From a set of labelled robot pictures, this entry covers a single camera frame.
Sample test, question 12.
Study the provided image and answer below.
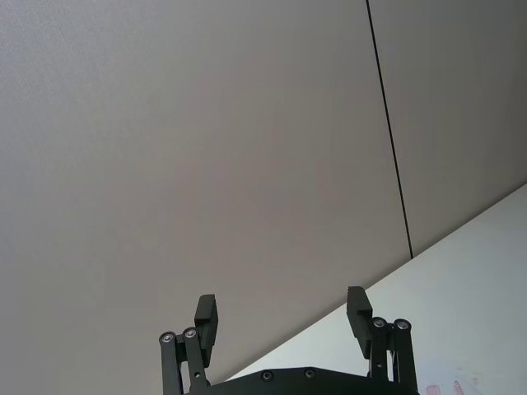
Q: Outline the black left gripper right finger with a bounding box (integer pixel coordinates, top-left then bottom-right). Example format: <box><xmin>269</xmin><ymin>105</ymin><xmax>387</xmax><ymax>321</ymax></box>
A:
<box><xmin>346</xmin><ymin>286</ymin><xmax>419</xmax><ymax>395</ymax></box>

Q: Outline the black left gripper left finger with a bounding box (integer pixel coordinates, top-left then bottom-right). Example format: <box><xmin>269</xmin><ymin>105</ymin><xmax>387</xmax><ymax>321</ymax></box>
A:
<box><xmin>158</xmin><ymin>293</ymin><xmax>221</xmax><ymax>395</ymax></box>

